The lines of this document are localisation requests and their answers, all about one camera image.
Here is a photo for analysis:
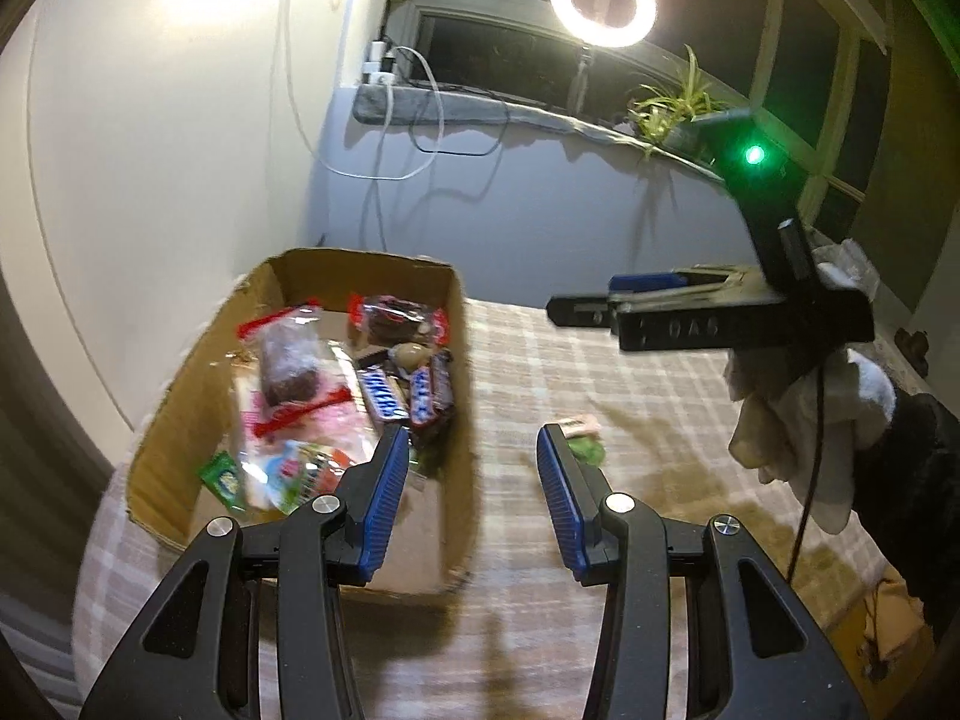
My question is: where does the white gloved hand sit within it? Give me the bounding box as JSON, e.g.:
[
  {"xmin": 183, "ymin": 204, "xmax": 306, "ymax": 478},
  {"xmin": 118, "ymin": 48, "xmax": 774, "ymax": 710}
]
[{"xmin": 722, "ymin": 239, "xmax": 898, "ymax": 538}]

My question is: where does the round chocolate ball candy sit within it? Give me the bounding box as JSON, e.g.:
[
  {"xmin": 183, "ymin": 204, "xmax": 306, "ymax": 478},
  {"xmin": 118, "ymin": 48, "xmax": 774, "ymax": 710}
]
[{"xmin": 389, "ymin": 341, "xmax": 433, "ymax": 374}]

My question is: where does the white power strip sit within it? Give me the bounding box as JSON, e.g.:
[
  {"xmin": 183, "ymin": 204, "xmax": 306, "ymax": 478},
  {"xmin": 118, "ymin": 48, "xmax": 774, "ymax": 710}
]
[{"xmin": 361, "ymin": 39, "xmax": 395, "ymax": 86}]

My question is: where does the ring light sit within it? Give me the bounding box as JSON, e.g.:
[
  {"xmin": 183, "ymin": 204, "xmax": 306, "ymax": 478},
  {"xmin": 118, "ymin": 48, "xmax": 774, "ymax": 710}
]
[{"xmin": 548, "ymin": 0, "xmax": 658, "ymax": 49}]

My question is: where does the snickers bar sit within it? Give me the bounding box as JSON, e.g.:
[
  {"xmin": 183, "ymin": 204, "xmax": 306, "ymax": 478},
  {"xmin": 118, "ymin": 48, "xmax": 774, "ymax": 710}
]
[
  {"xmin": 356, "ymin": 366, "xmax": 409, "ymax": 426},
  {"xmin": 409, "ymin": 349, "xmax": 455, "ymax": 445}
]

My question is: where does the green candy wrapper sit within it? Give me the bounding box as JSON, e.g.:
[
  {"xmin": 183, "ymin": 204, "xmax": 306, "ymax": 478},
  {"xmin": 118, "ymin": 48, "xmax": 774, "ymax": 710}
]
[{"xmin": 566, "ymin": 436, "xmax": 605, "ymax": 468}]

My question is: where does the pink packaged bread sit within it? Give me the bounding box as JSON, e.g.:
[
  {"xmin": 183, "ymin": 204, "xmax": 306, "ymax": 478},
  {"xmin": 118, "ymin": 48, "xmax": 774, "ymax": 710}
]
[{"xmin": 231, "ymin": 340, "xmax": 377, "ymax": 511}]

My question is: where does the brown cardboard box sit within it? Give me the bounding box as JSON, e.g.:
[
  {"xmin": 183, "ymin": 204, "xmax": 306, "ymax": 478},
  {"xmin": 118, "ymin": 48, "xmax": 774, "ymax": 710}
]
[{"xmin": 125, "ymin": 249, "xmax": 478, "ymax": 605}]

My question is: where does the Snickers bar in box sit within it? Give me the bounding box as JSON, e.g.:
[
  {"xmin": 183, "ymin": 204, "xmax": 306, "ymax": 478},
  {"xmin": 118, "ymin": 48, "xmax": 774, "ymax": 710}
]
[{"xmin": 356, "ymin": 366, "xmax": 409, "ymax": 426}]

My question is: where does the white cable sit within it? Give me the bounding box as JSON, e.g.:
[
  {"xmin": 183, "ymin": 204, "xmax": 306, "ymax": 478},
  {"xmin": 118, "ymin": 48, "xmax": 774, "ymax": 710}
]
[{"xmin": 280, "ymin": 0, "xmax": 448, "ymax": 182}]

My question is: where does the plaid table cloth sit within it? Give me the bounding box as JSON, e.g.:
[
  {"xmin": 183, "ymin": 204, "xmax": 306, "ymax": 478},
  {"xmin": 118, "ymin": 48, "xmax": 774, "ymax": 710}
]
[{"xmin": 73, "ymin": 301, "xmax": 885, "ymax": 718}]

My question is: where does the potted spider plant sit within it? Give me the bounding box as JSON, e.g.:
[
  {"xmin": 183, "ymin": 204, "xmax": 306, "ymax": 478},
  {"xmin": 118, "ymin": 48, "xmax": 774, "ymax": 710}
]
[{"xmin": 626, "ymin": 44, "xmax": 727, "ymax": 153}]

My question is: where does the long red snack package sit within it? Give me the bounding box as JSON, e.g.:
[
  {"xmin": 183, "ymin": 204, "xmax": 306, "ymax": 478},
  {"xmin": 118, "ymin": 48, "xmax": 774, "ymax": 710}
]
[{"xmin": 236, "ymin": 299, "xmax": 352, "ymax": 437}]

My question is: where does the green mint candy packet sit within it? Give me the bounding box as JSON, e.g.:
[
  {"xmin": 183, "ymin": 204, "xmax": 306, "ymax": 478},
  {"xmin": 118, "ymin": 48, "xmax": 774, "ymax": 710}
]
[{"xmin": 262, "ymin": 440, "xmax": 352, "ymax": 515}]

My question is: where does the small pink candy wrapper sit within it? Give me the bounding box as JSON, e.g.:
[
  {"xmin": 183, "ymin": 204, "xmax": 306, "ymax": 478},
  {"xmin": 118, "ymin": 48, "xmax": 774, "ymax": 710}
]
[{"xmin": 556, "ymin": 415, "xmax": 602, "ymax": 439}]

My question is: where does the small green snack packet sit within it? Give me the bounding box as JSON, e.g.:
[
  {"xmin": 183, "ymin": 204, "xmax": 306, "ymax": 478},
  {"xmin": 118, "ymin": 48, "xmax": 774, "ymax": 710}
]
[{"xmin": 197, "ymin": 450, "xmax": 245, "ymax": 514}]

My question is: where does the red chocolate cake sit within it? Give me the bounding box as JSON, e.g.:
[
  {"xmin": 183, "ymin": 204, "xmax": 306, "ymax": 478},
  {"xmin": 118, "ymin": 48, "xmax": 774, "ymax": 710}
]
[{"xmin": 347, "ymin": 293, "xmax": 449, "ymax": 348}]

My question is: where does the black cable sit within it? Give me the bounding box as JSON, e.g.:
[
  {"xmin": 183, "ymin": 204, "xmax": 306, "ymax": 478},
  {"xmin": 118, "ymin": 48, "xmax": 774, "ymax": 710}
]
[{"xmin": 389, "ymin": 44, "xmax": 513, "ymax": 160}]

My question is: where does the grey windowsill cushion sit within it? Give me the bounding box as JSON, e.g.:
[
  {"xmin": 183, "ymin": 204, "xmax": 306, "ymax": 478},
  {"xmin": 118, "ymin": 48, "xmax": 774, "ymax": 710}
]
[{"xmin": 352, "ymin": 85, "xmax": 643, "ymax": 148}]

